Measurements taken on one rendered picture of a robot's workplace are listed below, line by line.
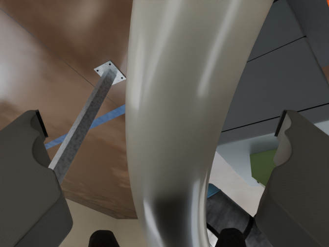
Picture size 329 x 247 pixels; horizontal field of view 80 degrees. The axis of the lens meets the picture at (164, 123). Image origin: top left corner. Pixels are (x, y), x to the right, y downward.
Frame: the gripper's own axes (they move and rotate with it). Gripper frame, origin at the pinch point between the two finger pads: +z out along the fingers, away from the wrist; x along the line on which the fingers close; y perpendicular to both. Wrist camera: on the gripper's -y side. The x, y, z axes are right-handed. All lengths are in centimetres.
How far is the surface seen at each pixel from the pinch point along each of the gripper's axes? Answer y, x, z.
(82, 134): 71, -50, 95
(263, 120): 30, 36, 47
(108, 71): 46, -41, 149
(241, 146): 40, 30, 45
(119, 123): 116, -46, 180
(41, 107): 102, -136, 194
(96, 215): 576, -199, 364
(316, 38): 14, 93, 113
